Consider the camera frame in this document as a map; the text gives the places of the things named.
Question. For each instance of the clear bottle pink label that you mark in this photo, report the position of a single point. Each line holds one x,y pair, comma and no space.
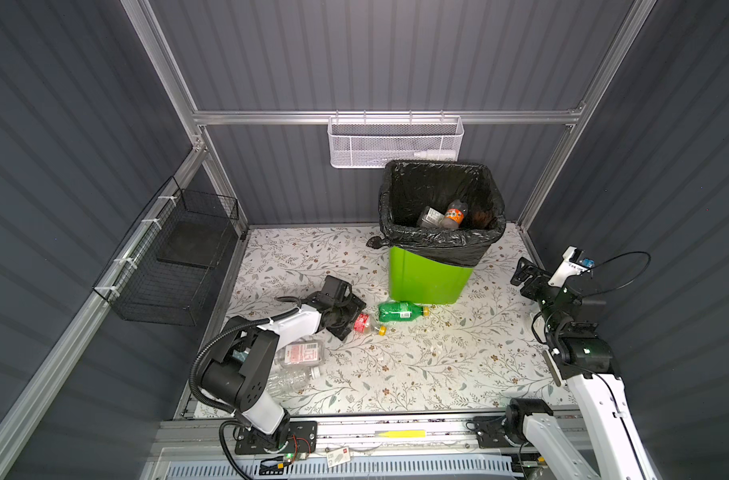
302,354

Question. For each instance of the clear ribbed empty bottle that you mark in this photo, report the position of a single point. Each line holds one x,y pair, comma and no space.
290,380

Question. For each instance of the clear bottle white green label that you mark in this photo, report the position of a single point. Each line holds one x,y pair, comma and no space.
430,218

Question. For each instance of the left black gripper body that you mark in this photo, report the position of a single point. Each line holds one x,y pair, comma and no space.
343,314

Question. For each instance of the white wire wall basket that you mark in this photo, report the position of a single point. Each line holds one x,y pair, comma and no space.
362,142

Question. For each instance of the clear bottle orange cap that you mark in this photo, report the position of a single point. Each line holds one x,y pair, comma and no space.
455,215

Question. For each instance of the black bin liner bag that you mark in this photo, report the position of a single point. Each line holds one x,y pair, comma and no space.
410,186

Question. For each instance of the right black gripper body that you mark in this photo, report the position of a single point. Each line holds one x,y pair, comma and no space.
539,290

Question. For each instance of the green bottle yellow cap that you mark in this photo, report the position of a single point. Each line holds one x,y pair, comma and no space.
401,311

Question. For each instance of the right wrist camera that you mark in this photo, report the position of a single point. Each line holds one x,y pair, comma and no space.
574,263

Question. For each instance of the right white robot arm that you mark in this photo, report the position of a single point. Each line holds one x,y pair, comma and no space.
585,364

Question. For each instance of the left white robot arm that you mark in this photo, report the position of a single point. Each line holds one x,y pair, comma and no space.
230,373

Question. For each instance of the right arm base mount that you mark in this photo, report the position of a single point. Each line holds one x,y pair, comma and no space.
498,431

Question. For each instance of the black wire wall basket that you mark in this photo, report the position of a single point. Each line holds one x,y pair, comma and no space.
168,276

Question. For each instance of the white tag on rail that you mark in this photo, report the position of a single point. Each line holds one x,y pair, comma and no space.
338,457

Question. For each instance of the clear bottle red label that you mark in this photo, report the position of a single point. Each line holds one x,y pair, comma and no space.
365,324

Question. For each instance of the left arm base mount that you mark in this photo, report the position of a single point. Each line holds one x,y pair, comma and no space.
294,437

